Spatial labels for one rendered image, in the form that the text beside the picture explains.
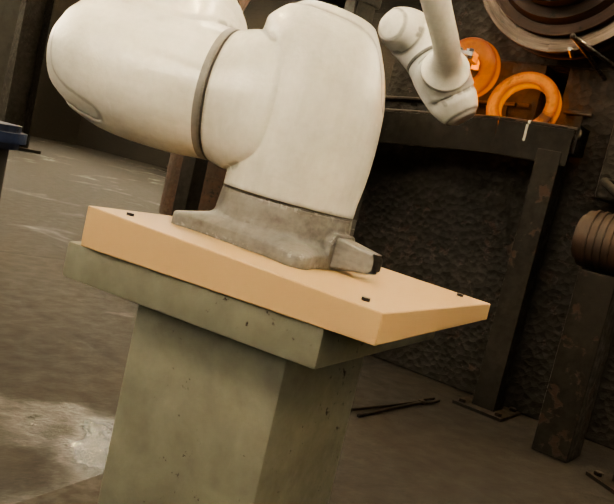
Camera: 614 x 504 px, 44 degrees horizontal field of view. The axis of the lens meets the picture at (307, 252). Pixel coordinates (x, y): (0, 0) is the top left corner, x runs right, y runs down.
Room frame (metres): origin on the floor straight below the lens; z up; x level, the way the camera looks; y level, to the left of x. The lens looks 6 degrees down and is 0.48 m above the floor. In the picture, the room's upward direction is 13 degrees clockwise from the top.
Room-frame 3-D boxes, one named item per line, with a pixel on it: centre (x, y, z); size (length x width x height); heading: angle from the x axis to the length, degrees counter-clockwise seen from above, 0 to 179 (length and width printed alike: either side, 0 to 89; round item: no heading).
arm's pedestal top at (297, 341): (0.87, 0.04, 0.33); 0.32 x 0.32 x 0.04; 62
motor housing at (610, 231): (1.60, -0.66, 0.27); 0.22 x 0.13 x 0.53; 54
